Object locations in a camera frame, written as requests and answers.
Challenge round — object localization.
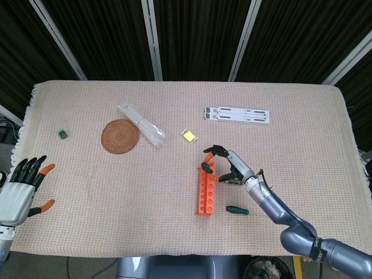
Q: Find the white folding laptop stand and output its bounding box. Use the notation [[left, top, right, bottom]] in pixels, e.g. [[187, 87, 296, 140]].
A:
[[203, 106, 271, 125]]

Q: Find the grey robot torso base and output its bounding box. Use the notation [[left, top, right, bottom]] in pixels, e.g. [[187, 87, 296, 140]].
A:
[[116, 255, 253, 279]]

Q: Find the bundle of clear plastic tubes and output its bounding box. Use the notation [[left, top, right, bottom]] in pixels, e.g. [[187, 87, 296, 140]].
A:
[[117, 103, 167, 150]]

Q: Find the white partition frame post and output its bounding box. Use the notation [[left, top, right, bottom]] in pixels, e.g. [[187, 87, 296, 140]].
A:
[[0, 103, 23, 128], [228, 0, 263, 82], [141, 0, 163, 81], [28, 0, 88, 81], [321, 37, 372, 85]]

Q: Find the black trash bin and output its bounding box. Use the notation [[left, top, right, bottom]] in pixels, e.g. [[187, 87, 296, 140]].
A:
[[244, 255, 294, 279]]

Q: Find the round woven rattan coaster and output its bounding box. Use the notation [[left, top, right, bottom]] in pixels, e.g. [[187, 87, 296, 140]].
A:
[[101, 119, 140, 154]]

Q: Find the thick teal black screwdriver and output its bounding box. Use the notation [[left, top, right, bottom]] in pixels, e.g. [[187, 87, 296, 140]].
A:
[[226, 205, 250, 216]]

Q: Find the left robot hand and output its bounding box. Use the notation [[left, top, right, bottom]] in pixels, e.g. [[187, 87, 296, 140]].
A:
[[0, 155, 56, 226]]

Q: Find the beige woven tablecloth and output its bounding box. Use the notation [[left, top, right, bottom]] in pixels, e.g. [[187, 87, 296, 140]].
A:
[[10, 80, 370, 262]]

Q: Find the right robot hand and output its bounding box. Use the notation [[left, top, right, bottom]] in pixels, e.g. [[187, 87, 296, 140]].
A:
[[202, 144, 258, 187]]

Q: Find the slim green black screwdriver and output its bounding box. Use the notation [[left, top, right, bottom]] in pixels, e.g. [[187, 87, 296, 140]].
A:
[[200, 162, 216, 176]]

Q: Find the small yellow packet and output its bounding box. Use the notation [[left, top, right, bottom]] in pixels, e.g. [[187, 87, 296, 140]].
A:
[[180, 130, 199, 144]]

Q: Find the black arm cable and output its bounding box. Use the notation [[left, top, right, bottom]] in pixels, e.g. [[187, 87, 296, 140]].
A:
[[257, 169, 323, 279]]

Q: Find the orange screwdriver holder rack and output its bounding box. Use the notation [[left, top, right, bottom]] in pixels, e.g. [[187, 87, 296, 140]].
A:
[[196, 160, 216, 216]]

